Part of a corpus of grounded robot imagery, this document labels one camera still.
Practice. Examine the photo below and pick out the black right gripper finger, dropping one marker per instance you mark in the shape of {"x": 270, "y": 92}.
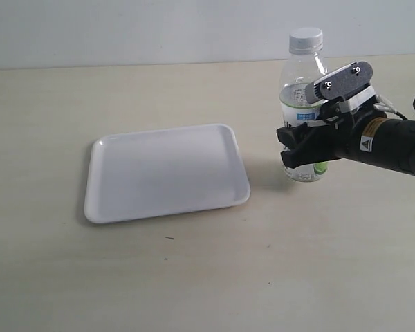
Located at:
{"x": 292, "y": 137}
{"x": 298, "y": 157}

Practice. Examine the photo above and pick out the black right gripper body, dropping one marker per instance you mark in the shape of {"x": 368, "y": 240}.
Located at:
{"x": 335, "y": 141}

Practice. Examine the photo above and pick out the clear plastic drink bottle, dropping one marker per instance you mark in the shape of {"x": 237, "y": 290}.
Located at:
{"x": 302, "y": 68}

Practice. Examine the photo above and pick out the white bottle cap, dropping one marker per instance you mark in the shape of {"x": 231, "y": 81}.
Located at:
{"x": 307, "y": 40}

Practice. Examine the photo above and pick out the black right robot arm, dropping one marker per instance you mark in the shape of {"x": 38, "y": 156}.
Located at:
{"x": 374, "y": 140}

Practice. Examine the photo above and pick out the white rectangular plastic tray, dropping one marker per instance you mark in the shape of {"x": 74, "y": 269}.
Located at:
{"x": 146, "y": 174}

